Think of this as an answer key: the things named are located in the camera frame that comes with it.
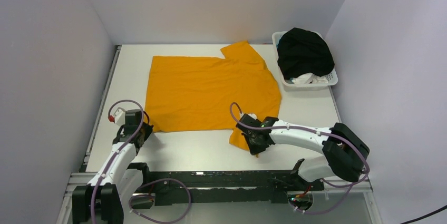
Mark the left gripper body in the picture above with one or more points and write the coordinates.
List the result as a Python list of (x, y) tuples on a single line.
[(146, 129)]

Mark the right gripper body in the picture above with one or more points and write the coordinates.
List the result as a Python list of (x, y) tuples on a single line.
[(255, 147)]

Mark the yellow t shirt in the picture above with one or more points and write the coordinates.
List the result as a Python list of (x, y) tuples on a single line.
[(206, 93)]

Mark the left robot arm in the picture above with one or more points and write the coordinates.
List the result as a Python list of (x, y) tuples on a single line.
[(104, 198)]

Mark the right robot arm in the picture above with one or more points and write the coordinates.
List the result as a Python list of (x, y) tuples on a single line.
[(341, 152)]

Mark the white garment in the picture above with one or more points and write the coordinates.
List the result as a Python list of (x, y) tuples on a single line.
[(309, 78)]

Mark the white laundry basket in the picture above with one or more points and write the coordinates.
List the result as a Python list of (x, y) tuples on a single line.
[(288, 85)]

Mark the black t shirt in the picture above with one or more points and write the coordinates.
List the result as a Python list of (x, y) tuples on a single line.
[(302, 51)]

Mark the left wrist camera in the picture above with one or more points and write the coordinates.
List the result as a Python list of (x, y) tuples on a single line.
[(118, 117)]

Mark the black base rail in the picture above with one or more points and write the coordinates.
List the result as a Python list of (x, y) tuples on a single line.
[(274, 186)]

